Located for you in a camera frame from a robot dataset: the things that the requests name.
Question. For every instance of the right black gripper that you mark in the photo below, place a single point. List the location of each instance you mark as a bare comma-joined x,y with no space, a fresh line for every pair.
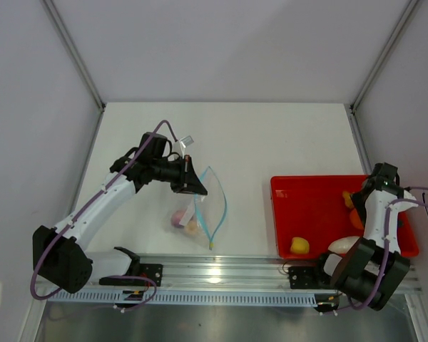
357,199

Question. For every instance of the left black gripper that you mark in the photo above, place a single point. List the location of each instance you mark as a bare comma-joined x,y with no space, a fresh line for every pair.
187,180

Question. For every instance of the clear zip top bag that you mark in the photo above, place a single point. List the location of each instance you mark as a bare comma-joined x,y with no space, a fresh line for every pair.
209,211

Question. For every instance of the purple toy onion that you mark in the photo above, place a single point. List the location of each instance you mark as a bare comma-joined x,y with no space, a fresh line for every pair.
179,219

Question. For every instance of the toy orange fruit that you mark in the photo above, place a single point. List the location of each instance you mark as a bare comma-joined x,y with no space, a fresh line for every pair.
355,220

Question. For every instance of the white toy eggplant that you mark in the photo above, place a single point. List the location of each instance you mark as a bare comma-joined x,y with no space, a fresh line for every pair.
343,245

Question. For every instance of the toy garlic bulb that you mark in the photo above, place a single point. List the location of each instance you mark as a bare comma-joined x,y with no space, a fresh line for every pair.
192,229

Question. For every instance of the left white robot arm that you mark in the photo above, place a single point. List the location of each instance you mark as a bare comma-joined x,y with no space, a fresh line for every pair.
59,253

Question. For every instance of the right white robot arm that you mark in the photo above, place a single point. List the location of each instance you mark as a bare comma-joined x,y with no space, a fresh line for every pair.
373,267

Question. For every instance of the yellow toy ginger root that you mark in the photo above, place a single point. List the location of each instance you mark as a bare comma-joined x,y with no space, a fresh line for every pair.
347,197

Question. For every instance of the red plastic tray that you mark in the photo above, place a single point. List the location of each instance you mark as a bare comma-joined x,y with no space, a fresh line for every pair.
312,207

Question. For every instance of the yellow toy pepper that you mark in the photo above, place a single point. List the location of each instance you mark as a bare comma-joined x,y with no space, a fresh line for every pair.
299,245

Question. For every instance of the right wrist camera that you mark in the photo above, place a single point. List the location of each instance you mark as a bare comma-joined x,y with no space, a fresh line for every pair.
408,195

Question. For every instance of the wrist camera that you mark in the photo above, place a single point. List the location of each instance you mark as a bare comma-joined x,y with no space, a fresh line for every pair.
408,195
182,144

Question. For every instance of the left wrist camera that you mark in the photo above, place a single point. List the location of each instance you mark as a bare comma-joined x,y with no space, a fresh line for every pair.
182,144

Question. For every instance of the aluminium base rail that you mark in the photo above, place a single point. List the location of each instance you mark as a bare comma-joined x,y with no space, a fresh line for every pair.
223,273

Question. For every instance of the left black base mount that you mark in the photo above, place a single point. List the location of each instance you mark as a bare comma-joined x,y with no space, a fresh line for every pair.
150,271

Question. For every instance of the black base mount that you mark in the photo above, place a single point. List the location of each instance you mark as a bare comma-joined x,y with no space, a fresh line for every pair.
150,271
307,277

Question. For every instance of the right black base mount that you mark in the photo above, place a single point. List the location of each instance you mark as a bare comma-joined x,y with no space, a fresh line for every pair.
307,277

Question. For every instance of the white slotted cable duct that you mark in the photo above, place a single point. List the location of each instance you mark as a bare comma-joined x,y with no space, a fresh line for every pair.
215,298

